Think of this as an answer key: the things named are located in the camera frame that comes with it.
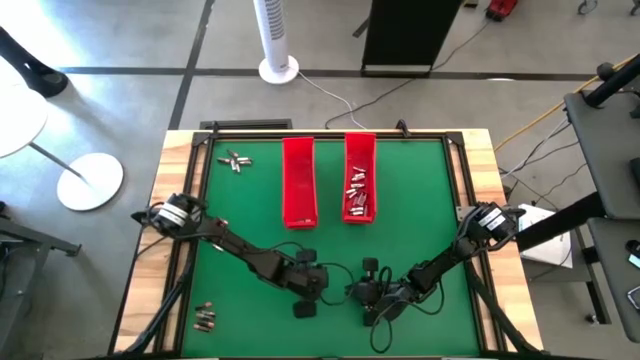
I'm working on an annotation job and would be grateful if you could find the black camera cable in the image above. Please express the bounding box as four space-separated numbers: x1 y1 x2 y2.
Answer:
369 268 447 355
268 241 355 308

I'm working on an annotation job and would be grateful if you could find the green table mat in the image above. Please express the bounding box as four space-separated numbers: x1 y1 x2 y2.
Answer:
180 137 482 357

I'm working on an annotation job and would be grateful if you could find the white box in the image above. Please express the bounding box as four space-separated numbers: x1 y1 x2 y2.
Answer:
517 203 575 270

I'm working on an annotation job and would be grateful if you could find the black left camera cable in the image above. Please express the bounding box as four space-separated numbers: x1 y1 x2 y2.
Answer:
268 241 355 308

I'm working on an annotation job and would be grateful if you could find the grey metal stand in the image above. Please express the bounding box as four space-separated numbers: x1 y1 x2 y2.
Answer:
0 199 84 360

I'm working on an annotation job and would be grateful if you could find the yellow floor cable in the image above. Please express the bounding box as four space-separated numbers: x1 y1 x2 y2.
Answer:
493 53 640 152

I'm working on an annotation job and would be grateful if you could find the black right camera cable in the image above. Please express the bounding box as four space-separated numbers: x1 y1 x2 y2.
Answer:
369 268 447 355

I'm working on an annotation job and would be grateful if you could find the long red plastic bin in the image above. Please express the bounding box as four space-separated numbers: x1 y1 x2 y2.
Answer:
341 131 378 225
281 136 320 231

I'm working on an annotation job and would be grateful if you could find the black pole with knob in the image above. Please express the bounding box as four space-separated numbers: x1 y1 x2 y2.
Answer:
583 55 640 109

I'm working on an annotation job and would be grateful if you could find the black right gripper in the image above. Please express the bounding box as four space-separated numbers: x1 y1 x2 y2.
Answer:
346 256 414 328

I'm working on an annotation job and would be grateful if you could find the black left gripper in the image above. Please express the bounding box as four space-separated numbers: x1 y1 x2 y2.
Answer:
283 247 331 320

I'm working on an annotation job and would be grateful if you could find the white tower fan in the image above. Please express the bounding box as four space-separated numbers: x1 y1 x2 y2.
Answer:
252 0 301 85

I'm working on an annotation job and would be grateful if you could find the black aluminium table frame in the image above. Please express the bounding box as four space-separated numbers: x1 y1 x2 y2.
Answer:
107 119 546 360

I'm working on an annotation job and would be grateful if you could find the red black tool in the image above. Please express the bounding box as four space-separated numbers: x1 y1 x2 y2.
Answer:
485 0 520 23

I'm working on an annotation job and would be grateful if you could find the black beam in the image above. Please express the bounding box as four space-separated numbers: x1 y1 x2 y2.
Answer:
514 192 609 254

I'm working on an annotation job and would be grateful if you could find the black rectangular bar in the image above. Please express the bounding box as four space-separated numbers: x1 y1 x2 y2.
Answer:
199 118 294 131

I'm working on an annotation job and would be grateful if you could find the black floor cable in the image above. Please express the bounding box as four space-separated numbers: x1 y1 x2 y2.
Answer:
323 18 496 130

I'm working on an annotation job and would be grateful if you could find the white fan cable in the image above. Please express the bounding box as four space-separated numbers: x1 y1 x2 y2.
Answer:
297 70 369 130

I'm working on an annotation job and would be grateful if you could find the grey workstation desk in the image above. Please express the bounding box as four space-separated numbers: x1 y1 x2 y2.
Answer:
563 92 640 346

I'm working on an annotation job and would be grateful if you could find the white round pedestal table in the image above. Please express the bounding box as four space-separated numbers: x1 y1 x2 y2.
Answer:
0 54 125 211

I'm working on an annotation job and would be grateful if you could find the black stand leg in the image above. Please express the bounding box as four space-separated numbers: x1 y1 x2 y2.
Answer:
0 25 70 99

